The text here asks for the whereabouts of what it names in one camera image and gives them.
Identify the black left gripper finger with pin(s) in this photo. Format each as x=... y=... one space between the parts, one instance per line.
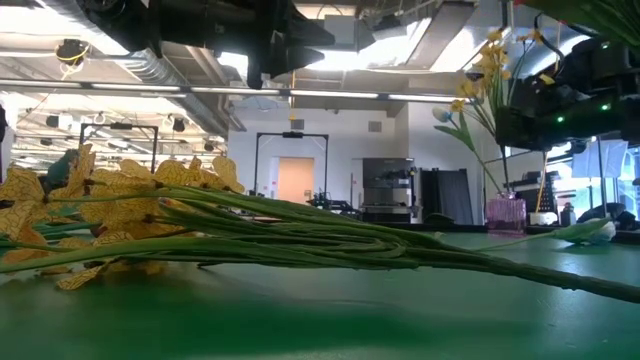
x=310 y=35
x=300 y=57

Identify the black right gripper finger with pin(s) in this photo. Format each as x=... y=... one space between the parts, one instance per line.
x=510 y=127

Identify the white artificial tulip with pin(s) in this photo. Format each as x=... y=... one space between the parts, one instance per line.
x=585 y=231
x=442 y=115

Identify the yellow artificial flower bunch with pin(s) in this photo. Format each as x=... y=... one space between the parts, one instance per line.
x=125 y=210
x=494 y=52

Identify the clear glass vase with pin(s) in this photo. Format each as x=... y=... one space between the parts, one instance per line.
x=505 y=215

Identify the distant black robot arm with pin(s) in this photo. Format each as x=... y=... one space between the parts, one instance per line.
x=330 y=204

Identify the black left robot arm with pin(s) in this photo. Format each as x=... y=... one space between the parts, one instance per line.
x=190 y=25

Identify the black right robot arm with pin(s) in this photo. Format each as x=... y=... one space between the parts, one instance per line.
x=610 y=75

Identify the white board panel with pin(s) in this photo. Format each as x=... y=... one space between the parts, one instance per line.
x=525 y=162

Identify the grey ceiling box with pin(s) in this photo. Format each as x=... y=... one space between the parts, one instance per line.
x=347 y=25

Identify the long ceiling light strip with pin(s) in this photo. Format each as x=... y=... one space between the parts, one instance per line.
x=330 y=93

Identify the slim yellowish pole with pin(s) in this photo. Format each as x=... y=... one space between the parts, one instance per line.
x=542 y=170

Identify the white paper sheet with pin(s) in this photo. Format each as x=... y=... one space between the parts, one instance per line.
x=590 y=160

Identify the black equipment rack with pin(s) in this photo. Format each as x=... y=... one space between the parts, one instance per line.
x=537 y=195

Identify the black upright panel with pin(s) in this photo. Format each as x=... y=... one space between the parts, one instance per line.
x=445 y=195

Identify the small white container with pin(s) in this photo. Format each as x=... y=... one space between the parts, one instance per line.
x=543 y=218

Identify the dark bottle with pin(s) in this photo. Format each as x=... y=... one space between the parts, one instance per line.
x=567 y=216

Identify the dark bulky bag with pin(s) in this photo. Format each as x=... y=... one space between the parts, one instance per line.
x=600 y=214

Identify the orange door panel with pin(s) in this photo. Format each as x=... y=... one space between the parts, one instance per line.
x=295 y=180

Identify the grey metal cabinet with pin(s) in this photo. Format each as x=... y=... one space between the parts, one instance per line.
x=387 y=172

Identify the black round ceiling device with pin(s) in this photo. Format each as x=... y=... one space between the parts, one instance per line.
x=71 y=50

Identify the person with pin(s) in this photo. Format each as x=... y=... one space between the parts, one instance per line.
x=60 y=172

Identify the green table mat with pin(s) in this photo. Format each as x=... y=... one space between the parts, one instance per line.
x=320 y=325

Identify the grey square wall vent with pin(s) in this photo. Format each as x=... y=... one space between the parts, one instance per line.
x=375 y=126
x=297 y=124

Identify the black gantry frame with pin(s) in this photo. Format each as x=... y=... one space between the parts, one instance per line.
x=292 y=134
x=117 y=126

